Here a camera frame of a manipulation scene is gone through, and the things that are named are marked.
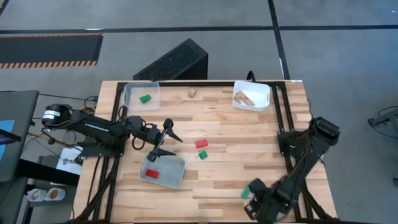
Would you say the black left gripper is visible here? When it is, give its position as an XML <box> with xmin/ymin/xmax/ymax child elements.
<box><xmin>126</xmin><ymin>115</ymin><xmax>183</xmax><ymax>162</ymax></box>

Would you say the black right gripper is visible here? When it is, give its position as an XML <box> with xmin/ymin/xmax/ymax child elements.
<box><xmin>244</xmin><ymin>177</ymin><xmax>282</xmax><ymax>224</ymax></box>

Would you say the grey plastic bin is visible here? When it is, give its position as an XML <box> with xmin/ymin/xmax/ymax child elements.
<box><xmin>138</xmin><ymin>151</ymin><xmax>187</xmax><ymax>190</ymax></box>

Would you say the long wooden plank block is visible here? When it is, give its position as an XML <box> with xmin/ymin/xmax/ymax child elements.
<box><xmin>237</xmin><ymin>90</ymin><xmax>256</xmax><ymax>107</ymax></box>

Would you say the clear plastic bin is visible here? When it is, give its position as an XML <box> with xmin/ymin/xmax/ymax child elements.
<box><xmin>123</xmin><ymin>82</ymin><xmax>161</xmax><ymax>112</ymax></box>

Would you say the black perforated box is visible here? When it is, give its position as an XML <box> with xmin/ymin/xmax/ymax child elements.
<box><xmin>132</xmin><ymin>38</ymin><xmax>209</xmax><ymax>81</ymax></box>

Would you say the white paper sheet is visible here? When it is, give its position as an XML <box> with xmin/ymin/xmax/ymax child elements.
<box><xmin>55</xmin><ymin>146</ymin><xmax>84</xmax><ymax>175</ymax></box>

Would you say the white plastic bin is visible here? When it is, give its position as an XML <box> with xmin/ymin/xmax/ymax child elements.
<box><xmin>232</xmin><ymin>80</ymin><xmax>271</xmax><ymax>113</ymax></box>

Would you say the paper cup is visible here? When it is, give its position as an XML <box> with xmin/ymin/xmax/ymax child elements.
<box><xmin>45</xmin><ymin>187</ymin><xmax>67</xmax><ymax>202</ymax></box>
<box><xmin>27</xmin><ymin>188</ymin><xmax>48</xmax><ymax>202</ymax></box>

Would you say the black low shelf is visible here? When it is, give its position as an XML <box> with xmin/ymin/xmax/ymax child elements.
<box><xmin>14</xmin><ymin>155</ymin><xmax>80</xmax><ymax>224</ymax></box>

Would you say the black hazard-striped floor mat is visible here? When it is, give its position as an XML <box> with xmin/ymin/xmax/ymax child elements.
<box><xmin>0</xmin><ymin>33</ymin><xmax>104</xmax><ymax>69</ymax></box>

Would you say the dark grey desk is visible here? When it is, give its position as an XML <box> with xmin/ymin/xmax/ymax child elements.
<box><xmin>0</xmin><ymin>90</ymin><xmax>40</xmax><ymax>183</ymax></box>

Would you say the blue screen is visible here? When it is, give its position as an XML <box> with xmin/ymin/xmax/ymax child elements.
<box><xmin>0</xmin><ymin>119</ymin><xmax>16</xmax><ymax>162</ymax></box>

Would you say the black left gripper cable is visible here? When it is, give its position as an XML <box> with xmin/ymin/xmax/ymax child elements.
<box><xmin>131</xmin><ymin>123</ymin><xmax>149</xmax><ymax>152</ymax></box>

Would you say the black aluminium table frame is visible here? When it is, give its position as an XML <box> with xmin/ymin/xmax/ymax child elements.
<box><xmin>67</xmin><ymin>80</ymin><xmax>343</xmax><ymax>224</ymax></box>

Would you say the black floor cable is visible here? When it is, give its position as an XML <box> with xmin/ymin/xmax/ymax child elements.
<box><xmin>39</xmin><ymin>93</ymin><xmax>100</xmax><ymax>108</ymax></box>

